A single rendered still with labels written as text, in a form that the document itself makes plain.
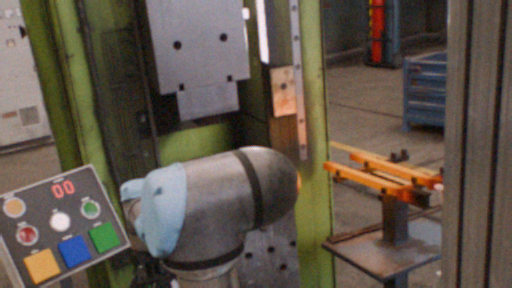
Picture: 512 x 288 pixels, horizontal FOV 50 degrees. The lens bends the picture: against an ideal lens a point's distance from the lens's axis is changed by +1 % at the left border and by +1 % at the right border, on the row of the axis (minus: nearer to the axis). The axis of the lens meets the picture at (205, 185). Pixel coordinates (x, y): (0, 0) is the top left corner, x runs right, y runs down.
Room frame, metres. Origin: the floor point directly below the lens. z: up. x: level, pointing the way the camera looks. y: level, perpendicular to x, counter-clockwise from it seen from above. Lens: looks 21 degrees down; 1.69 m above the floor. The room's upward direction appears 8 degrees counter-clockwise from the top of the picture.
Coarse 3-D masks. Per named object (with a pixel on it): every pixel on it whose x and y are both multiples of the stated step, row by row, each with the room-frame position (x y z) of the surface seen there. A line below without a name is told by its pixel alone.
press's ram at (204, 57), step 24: (144, 0) 1.70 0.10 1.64; (168, 0) 1.70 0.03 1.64; (192, 0) 1.72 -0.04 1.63; (216, 0) 1.73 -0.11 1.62; (240, 0) 1.75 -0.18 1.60; (144, 24) 1.76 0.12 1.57; (168, 24) 1.70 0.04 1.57; (192, 24) 1.71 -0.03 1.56; (216, 24) 1.73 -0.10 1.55; (240, 24) 1.75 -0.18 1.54; (144, 48) 1.83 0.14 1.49; (168, 48) 1.69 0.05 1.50; (192, 48) 1.71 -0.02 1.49; (216, 48) 1.73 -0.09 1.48; (240, 48) 1.75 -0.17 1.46; (168, 72) 1.69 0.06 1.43; (192, 72) 1.71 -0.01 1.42; (216, 72) 1.73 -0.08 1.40; (240, 72) 1.75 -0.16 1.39
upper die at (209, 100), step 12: (216, 84) 1.73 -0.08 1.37; (228, 84) 1.74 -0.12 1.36; (156, 96) 2.04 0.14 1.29; (168, 96) 1.82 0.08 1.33; (180, 96) 1.70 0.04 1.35; (192, 96) 1.71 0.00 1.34; (204, 96) 1.72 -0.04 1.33; (216, 96) 1.72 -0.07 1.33; (228, 96) 1.73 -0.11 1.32; (168, 108) 1.85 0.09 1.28; (180, 108) 1.70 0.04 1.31; (192, 108) 1.70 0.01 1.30; (204, 108) 1.71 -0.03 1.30; (216, 108) 1.72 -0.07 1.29; (228, 108) 1.73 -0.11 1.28; (180, 120) 1.69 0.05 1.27
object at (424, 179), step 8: (360, 160) 1.77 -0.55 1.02; (368, 160) 1.74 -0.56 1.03; (376, 160) 1.72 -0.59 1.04; (384, 168) 1.67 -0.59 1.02; (392, 168) 1.63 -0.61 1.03; (400, 168) 1.62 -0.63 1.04; (408, 168) 1.61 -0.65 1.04; (408, 176) 1.57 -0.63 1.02; (416, 176) 1.54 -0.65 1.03; (424, 176) 1.53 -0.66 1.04; (440, 176) 1.50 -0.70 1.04; (424, 184) 1.51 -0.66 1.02; (432, 184) 1.48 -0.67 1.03; (440, 184) 1.46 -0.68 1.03
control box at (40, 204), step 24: (24, 192) 1.45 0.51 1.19; (48, 192) 1.48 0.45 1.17; (96, 192) 1.54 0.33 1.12; (0, 216) 1.38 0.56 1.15; (24, 216) 1.41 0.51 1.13; (48, 216) 1.43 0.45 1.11; (72, 216) 1.47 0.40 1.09; (96, 216) 1.49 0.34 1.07; (0, 240) 1.34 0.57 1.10; (48, 240) 1.39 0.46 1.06; (120, 240) 1.48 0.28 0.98; (24, 264) 1.32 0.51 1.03
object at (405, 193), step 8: (328, 168) 1.74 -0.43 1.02; (336, 168) 1.70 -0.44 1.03; (344, 168) 1.69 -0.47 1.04; (352, 168) 1.67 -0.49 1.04; (344, 176) 1.66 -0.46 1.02; (352, 176) 1.63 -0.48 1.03; (360, 176) 1.60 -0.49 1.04; (368, 176) 1.59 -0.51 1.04; (368, 184) 1.56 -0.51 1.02; (376, 184) 1.53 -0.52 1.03; (384, 184) 1.51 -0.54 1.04; (392, 184) 1.50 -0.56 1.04; (392, 192) 1.47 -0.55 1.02; (400, 192) 1.44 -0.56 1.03; (408, 192) 1.43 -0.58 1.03; (416, 192) 1.40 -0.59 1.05; (424, 192) 1.39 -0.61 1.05; (400, 200) 1.44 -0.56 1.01; (408, 200) 1.43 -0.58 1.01; (416, 200) 1.40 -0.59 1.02; (424, 200) 1.38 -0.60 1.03; (424, 208) 1.37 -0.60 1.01
